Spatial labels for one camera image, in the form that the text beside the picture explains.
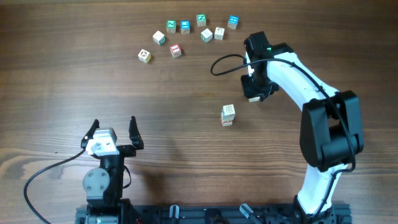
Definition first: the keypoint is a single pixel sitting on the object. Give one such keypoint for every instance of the white block blue side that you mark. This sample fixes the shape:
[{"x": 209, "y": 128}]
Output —
[{"x": 228, "y": 110}]

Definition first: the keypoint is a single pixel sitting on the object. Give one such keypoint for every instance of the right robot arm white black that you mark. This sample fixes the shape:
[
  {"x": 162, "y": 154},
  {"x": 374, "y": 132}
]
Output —
[{"x": 331, "y": 132}]

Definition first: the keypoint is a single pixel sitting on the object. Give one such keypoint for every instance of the white block red side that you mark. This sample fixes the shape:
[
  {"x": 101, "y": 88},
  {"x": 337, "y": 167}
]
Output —
[{"x": 223, "y": 121}]

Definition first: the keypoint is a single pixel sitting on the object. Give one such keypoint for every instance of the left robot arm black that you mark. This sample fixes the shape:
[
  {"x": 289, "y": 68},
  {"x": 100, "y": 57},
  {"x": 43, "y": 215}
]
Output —
[{"x": 104, "y": 185}]

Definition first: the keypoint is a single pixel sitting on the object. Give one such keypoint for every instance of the blue top block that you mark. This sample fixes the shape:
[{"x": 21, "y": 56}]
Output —
[{"x": 185, "y": 27}]

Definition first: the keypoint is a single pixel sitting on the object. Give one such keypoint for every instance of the white block yellow C side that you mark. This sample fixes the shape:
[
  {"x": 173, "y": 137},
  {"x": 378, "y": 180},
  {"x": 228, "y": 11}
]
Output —
[{"x": 254, "y": 99}]

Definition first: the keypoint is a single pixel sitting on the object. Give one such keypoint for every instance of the green N block left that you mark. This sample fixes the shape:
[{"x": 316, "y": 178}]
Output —
[{"x": 171, "y": 26}]

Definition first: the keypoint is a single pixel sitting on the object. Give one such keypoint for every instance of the white block number two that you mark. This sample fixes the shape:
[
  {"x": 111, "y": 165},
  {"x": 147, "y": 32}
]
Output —
[{"x": 219, "y": 33}]

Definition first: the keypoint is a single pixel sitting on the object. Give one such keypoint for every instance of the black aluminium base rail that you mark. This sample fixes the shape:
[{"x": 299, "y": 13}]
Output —
[{"x": 202, "y": 214}]

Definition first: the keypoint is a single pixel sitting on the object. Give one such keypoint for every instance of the green N block right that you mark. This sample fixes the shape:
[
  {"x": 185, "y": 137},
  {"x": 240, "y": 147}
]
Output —
[{"x": 201, "y": 20}]

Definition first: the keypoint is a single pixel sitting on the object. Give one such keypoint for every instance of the red top block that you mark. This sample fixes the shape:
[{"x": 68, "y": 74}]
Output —
[{"x": 175, "y": 50}]

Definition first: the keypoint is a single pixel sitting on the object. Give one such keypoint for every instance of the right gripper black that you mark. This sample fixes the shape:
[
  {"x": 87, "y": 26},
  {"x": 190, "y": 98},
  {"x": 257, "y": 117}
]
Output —
[{"x": 270, "y": 90}]

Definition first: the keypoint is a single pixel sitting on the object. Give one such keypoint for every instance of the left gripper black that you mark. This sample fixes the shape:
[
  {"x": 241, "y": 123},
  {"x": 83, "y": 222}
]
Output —
[{"x": 129, "y": 151}]

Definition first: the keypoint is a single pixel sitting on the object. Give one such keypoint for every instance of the white block leaf picture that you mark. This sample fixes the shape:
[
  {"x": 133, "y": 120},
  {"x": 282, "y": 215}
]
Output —
[{"x": 227, "y": 118}]

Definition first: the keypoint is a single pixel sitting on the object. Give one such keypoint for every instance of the white block green N side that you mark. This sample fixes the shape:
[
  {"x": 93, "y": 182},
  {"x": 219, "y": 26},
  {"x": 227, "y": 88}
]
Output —
[{"x": 206, "y": 35}]

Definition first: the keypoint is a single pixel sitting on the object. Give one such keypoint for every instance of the blue block far right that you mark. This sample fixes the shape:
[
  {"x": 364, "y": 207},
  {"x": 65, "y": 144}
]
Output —
[{"x": 233, "y": 22}]

